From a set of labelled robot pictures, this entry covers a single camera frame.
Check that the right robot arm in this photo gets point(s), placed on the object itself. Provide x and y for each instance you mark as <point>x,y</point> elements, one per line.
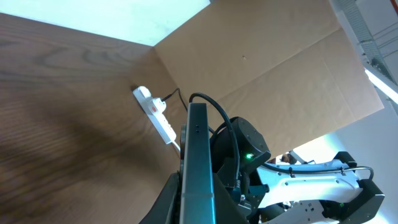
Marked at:
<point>304,193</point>

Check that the white USB charger adapter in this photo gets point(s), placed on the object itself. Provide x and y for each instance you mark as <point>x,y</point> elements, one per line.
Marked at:
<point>156,106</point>

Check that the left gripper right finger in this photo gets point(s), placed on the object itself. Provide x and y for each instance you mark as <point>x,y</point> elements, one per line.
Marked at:
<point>225,209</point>

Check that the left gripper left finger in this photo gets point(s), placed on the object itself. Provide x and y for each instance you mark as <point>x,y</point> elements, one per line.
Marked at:
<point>165,209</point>

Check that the white power strip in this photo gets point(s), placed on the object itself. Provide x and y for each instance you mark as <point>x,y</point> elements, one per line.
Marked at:
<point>160,122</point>

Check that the brown cardboard panel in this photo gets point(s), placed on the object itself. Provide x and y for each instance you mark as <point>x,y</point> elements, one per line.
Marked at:
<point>288,67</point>

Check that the bronze Galaxy smartphone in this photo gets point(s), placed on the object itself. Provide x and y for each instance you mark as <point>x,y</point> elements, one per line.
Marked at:
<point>197,203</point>

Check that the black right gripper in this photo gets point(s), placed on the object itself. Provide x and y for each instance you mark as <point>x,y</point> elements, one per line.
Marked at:
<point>246,192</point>

